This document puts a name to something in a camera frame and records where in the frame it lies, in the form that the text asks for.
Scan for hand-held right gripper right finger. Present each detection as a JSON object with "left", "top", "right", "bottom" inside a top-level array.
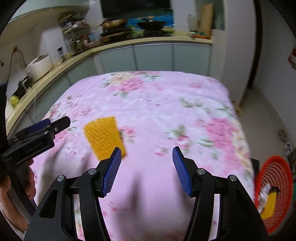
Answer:
[{"left": 172, "top": 146, "right": 270, "bottom": 241}]

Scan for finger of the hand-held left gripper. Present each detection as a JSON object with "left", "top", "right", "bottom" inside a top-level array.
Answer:
[
  {"left": 35, "top": 116, "right": 71, "bottom": 137},
  {"left": 15, "top": 119, "right": 51, "bottom": 139}
]

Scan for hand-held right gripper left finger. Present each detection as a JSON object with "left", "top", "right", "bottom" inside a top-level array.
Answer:
[{"left": 24, "top": 147, "right": 122, "bottom": 241}]

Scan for yellow mesh sponge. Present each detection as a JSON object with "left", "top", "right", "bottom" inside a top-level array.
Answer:
[{"left": 84, "top": 116, "right": 127, "bottom": 161}]

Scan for red plastic mesh basket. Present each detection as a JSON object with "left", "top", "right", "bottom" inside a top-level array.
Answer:
[{"left": 254, "top": 156, "right": 294, "bottom": 235}]

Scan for person's left forearm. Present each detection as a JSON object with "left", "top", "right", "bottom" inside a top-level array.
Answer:
[{"left": 0, "top": 204, "right": 29, "bottom": 233}]

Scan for person's left hand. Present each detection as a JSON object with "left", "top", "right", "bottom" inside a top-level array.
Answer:
[{"left": 0, "top": 160, "right": 36, "bottom": 204}]

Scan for green yellow bananas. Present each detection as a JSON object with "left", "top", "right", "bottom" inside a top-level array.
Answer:
[{"left": 9, "top": 95, "right": 20, "bottom": 108}]

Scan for small black appliance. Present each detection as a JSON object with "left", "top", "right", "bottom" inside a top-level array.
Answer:
[{"left": 16, "top": 77, "right": 31, "bottom": 95}]

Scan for white rice cooker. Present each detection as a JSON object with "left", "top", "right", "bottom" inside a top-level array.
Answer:
[{"left": 24, "top": 54, "right": 54, "bottom": 82}]

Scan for pink floral blanket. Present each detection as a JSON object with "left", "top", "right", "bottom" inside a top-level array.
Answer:
[{"left": 30, "top": 71, "right": 259, "bottom": 241}]

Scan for metal spice rack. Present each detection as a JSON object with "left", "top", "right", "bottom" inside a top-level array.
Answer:
[{"left": 59, "top": 15, "right": 102, "bottom": 50}]

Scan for black induction cooker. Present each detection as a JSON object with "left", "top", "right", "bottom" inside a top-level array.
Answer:
[{"left": 100, "top": 29, "right": 132, "bottom": 37}]

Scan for grey kitchen base cabinets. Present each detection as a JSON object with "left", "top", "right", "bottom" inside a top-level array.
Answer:
[{"left": 5, "top": 35, "right": 213, "bottom": 130}]

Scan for golden cooking pot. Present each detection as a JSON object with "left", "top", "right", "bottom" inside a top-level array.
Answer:
[{"left": 102, "top": 19, "right": 127, "bottom": 29}]

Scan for grey upper kitchen cabinets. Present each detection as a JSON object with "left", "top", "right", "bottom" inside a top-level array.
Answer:
[{"left": 8, "top": 0, "right": 102, "bottom": 26}]

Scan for black wok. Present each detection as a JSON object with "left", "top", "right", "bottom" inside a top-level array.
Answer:
[{"left": 136, "top": 20, "right": 167, "bottom": 32}]

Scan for black gas stove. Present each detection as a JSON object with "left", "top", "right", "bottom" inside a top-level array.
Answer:
[{"left": 143, "top": 29, "right": 174, "bottom": 36}]

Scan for orange green small object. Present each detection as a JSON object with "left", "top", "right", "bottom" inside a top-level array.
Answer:
[{"left": 190, "top": 30, "right": 212, "bottom": 40}]

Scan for black range hood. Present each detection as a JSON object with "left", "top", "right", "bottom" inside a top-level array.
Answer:
[{"left": 100, "top": 0, "right": 171, "bottom": 13}]

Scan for blue backsplash picture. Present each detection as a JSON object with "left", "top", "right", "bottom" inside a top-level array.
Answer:
[{"left": 125, "top": 9, "right": 176, "bottom": 29}]

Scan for clear plastic bottle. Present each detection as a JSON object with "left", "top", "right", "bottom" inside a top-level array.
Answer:
[{"left": 187, "top": 14, "right": 197, "bottom": 32}]

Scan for wooden cutting board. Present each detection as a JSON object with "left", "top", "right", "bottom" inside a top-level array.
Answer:
[{"left": 199, "top": 3, "right": 214, "bottom": 37}]

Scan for dark brown door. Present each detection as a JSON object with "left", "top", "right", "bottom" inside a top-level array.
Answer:
[{"left": 247, "top": 0, "right": 262, "bottom": 90}]

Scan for hanging red and brown bags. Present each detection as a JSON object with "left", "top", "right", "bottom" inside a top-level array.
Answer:
[{"left": 287, "top": 45, "right": 296, "bottom": 67}]

